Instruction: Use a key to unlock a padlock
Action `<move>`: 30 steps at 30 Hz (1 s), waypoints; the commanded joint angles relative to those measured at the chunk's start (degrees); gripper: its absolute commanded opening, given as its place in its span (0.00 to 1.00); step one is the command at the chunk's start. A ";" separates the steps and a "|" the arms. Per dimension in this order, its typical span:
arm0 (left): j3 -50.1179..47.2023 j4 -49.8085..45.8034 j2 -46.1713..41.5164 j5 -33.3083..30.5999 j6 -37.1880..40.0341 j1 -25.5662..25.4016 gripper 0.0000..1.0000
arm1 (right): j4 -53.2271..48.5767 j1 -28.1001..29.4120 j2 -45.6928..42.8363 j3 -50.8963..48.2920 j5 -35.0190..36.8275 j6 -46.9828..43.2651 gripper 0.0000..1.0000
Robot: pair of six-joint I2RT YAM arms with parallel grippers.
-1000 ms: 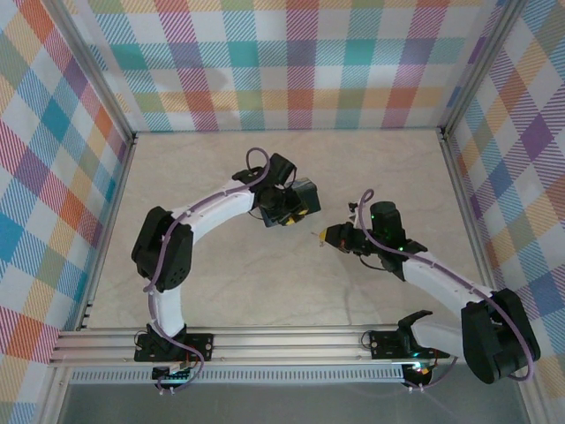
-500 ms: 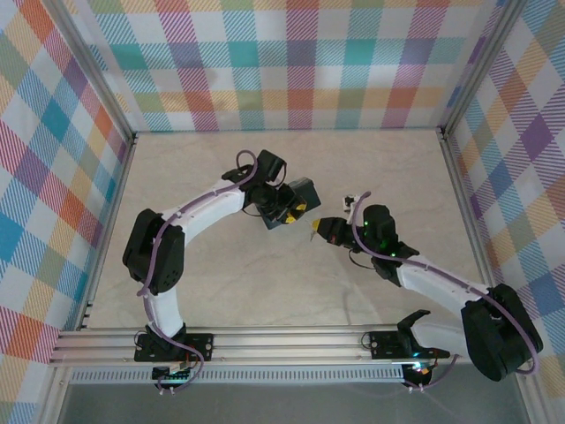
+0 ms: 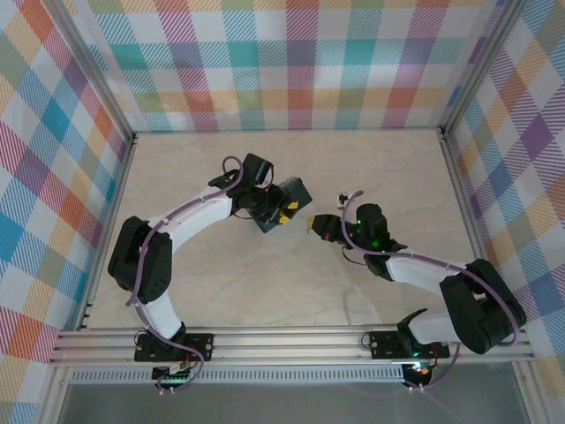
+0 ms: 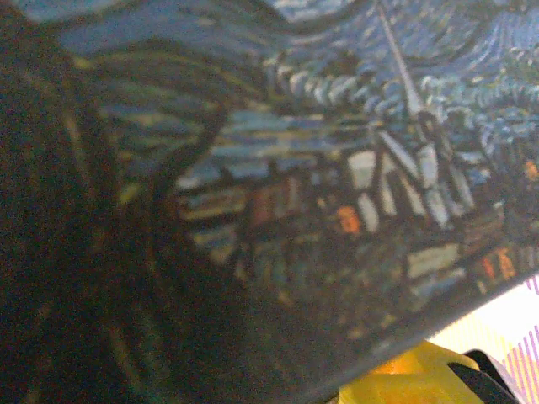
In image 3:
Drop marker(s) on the aluminium mounting rail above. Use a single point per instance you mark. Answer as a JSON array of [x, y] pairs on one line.
[[287, 346]]

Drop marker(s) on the controller circuit board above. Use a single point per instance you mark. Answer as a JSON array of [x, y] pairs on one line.
[[419, 370], [174, 375]]

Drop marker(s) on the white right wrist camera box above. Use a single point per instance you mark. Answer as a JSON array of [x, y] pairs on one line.
[[344, 199]]

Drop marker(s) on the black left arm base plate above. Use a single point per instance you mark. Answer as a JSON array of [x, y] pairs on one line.
[[203, 346]]

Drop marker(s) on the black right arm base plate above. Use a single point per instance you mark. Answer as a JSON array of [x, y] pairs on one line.
[[384, 344]]

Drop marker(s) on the aluminium side rail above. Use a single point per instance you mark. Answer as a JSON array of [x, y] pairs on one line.
[[125, 176], [461, 190]]

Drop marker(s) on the small silver keys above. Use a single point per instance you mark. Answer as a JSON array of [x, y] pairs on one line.
[[306, 228]]

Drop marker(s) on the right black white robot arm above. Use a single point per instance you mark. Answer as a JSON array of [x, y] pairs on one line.
[[476, 309]]

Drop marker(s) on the right controller circuit board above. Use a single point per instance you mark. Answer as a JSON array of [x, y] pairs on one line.
[[419, 370]]

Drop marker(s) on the aluminium frame post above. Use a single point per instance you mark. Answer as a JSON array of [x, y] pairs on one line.
[[481, 62], [88, 66]]

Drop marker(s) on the starry night print box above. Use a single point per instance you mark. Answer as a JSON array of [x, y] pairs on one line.
[[298, 190]]

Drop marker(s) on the left controller circuit board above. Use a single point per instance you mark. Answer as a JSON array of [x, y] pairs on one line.
[[174, 375]]

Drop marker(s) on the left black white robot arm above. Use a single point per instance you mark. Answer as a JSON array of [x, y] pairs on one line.
[[141, 256]]

